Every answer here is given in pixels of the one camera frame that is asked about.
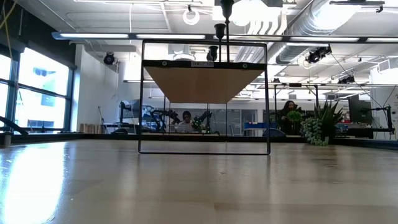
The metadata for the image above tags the person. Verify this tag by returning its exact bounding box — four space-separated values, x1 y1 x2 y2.
174 110 195 133
278 100 301 135

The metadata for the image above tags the blue storage bin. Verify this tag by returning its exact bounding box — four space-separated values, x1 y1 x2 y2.
243 121 268 130

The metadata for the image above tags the black equipment stand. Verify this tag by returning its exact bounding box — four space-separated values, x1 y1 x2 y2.
119 100 153 134

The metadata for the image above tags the small green plant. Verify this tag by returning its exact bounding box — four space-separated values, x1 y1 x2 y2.
286 110 304 124

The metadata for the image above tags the wooden pallet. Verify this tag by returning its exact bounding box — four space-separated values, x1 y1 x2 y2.
79 123 103 134

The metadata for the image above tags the trailing green succulent plant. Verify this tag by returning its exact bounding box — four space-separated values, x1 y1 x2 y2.
300 116 328 147

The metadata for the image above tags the long ceiling light bar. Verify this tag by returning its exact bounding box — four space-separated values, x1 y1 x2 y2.
51 30 398 44

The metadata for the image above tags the spiky green potted plant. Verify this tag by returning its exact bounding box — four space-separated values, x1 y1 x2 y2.
313 100 345 146

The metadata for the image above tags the black computer monitor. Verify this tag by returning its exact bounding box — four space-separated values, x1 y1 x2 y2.
348 95 373 124

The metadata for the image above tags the wooden shelf black metal frame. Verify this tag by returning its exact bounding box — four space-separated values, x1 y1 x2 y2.
138 39 271 156

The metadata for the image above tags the white ring light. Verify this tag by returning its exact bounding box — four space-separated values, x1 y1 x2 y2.
182 7 200 26

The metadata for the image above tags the black ceiling camera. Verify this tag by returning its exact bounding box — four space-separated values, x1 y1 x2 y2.
305 45 333 65
103 52 116 66
337 74 356 85

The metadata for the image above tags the silver ventilation duct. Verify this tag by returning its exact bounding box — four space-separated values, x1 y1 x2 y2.
275 0 352 65

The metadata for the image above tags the black metal rig frame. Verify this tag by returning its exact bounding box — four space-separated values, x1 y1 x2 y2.
0 132 398 150

